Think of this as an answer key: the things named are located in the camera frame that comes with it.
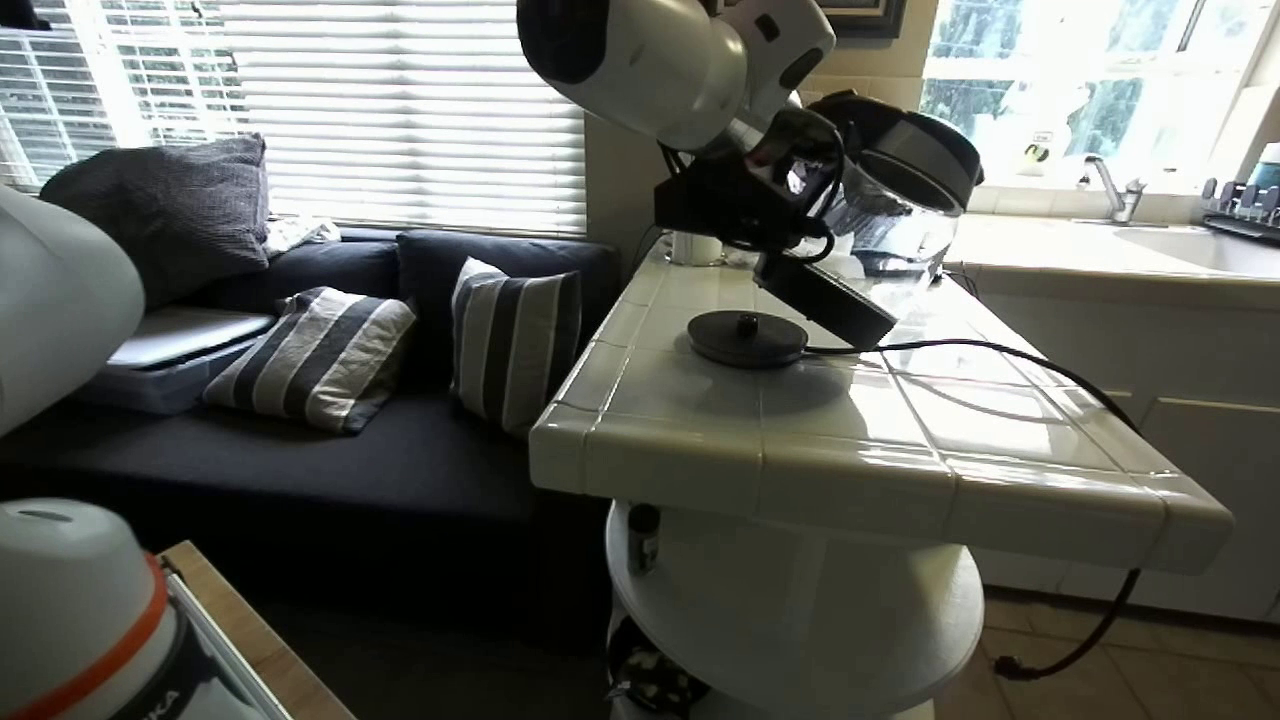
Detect wooden robot mounting board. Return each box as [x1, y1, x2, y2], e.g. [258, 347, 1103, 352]
[147, 535, 356, 720]

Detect dark blue sofa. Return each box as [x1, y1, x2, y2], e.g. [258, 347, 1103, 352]
[0, 226, 625, 657]

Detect round black kettle stand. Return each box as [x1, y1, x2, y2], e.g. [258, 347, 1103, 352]
[686, 307, 811, 376]

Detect glass kettle with black handle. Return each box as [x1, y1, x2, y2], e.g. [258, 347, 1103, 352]
[786, 90, 988, 276]

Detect dish rack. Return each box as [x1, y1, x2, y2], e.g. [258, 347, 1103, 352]
[1196, 177, 1280, 247]

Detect kitchen window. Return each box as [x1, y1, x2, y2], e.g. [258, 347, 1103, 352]
[917, 0, 1280, 205]

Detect white sink counter cabinet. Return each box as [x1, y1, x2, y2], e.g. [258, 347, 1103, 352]
[878, 205, 1280, 631]

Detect striped grey white pillow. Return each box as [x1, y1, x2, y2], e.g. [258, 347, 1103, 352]
[196, 284, 422, 437]
[445, 252, 587, 437]

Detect white paper towel roll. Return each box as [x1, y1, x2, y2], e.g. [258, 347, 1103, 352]
[668, 229, 734, 274]

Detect flat blue cushion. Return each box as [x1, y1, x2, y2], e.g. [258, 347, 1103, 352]
[75, 337, 266, 421]

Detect white window blinds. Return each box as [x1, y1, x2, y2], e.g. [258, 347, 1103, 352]
[0, 0, 592, 240]

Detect dark framed picture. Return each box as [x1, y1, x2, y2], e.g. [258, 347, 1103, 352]
[811, 0, 913, 50]

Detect white tiled counter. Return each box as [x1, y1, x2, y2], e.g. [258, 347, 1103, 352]
[524, 237, 1236, 720]

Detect white cloth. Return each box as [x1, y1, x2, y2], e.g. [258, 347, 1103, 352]
[260, 212, 343, 257]

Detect metal faucet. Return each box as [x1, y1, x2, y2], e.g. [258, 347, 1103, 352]
[1076, 154, 1152, 232]

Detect black kettle stand cable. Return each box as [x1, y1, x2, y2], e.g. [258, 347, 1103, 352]
[795, 337, 1152, 689]

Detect grey laptop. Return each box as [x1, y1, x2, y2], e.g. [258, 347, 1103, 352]
[104, 304, 282, 376]

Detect dark grey cushion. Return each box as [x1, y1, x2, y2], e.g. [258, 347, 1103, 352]
[37, 133, 277, 324]

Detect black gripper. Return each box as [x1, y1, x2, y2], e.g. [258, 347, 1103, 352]
[652, 99, 850, 264]

